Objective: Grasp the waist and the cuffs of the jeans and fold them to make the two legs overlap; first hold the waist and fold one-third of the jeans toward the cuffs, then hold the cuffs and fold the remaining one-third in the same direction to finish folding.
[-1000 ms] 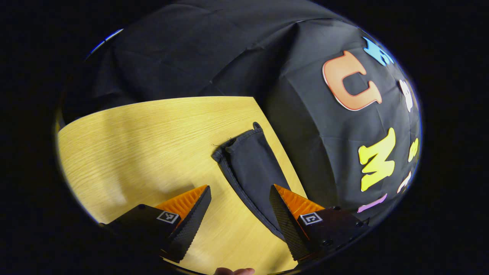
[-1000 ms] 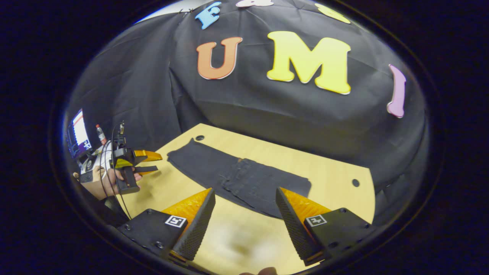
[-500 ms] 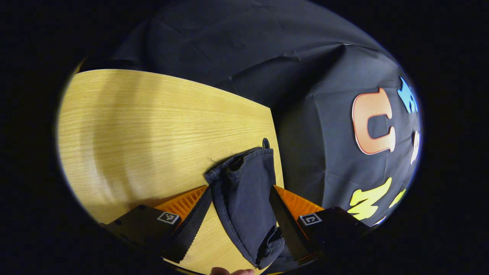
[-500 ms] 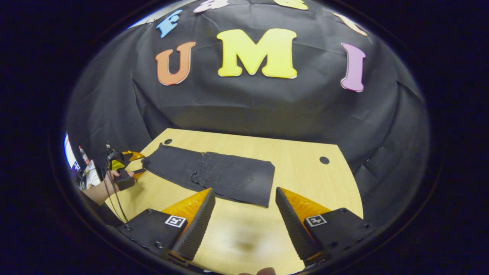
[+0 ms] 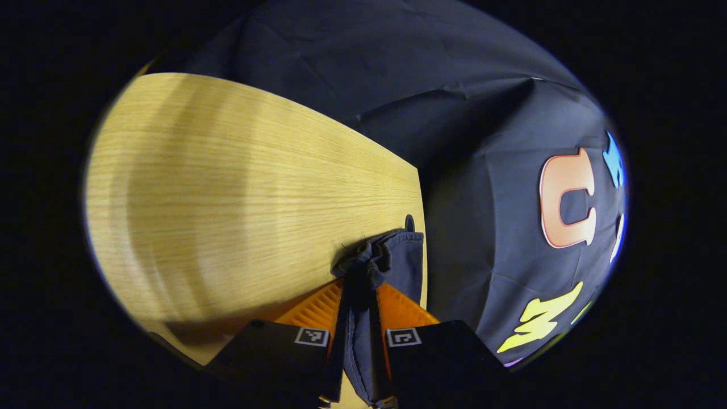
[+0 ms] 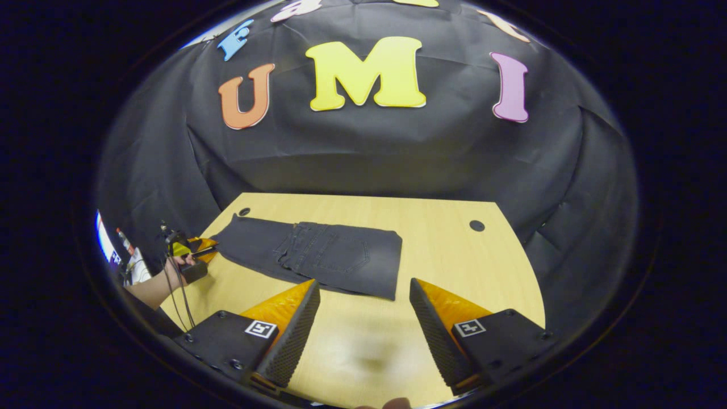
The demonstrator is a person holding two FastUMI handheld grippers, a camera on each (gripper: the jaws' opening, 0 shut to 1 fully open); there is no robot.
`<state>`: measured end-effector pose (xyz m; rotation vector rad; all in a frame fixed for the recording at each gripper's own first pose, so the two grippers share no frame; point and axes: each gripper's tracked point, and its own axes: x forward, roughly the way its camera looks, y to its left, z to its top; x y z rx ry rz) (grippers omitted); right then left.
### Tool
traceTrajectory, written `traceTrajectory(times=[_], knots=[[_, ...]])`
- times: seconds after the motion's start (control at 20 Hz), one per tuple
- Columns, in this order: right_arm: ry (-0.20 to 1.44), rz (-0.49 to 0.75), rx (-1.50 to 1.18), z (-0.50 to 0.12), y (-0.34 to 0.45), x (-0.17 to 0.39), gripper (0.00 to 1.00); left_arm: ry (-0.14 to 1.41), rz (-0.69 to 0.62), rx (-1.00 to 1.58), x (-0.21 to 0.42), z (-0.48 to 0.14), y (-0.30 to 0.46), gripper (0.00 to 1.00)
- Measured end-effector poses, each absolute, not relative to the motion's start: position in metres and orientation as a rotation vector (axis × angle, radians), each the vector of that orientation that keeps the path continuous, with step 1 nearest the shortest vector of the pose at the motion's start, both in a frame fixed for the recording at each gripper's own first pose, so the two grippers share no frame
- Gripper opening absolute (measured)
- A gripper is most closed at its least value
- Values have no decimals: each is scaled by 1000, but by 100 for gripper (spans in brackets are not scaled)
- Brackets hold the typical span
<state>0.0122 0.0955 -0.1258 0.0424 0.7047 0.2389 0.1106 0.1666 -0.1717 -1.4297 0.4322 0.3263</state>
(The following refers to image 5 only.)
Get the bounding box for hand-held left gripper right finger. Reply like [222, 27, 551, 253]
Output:
[369, 282, 512, 409]

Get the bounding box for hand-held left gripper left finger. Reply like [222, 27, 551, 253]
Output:
[204, 278, 345, 407]

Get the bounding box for black jeans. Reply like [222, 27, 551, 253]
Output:
[331, 228, 425, 407]

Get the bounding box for black backdrop cloth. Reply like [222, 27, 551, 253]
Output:
[142, 0, 628, 367]

